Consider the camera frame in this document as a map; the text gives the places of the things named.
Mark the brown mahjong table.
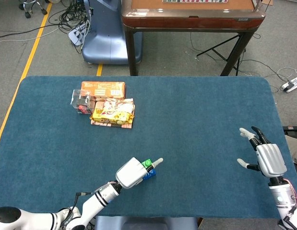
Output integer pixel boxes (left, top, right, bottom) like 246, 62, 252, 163
121, 0, 266, 77

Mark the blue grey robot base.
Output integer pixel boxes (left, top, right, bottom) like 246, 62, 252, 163
94, 216, 199, 230

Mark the white power strip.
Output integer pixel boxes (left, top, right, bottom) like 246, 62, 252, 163
279, 76, 297, 93
68, 23, 88, 46

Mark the yellow biscuit packet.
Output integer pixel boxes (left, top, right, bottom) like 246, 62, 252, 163
90, 98, 136, 125

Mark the orange snack box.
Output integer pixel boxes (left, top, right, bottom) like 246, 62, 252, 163
81, 81, 127, 99

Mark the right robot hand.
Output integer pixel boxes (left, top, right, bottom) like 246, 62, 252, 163
237, 126, 288, 180

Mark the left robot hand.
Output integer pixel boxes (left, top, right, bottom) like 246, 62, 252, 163
115, 157, 164, 190

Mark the blue felt table cover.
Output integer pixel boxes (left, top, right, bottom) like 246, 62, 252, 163
0, 76, 292, 219

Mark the clear plastic box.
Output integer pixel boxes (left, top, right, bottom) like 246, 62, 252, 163
70, 89, 95, 115

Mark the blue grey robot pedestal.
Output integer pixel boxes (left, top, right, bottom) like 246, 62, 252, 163
82, 0, 143, 65

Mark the tangle of black cables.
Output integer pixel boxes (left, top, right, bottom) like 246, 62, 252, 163
48, 0, 91, 55

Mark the flat pink snack packet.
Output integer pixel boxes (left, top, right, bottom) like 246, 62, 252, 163
90, 100, 134, 129

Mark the office chair wheel base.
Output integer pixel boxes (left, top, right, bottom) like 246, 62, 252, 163
18, 0, 48, 19

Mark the blue toy block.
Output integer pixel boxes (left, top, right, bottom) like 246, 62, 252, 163
143, 169, 157, 181

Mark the brown cloth bag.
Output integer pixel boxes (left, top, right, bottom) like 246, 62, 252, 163
285, 133, 297, 166

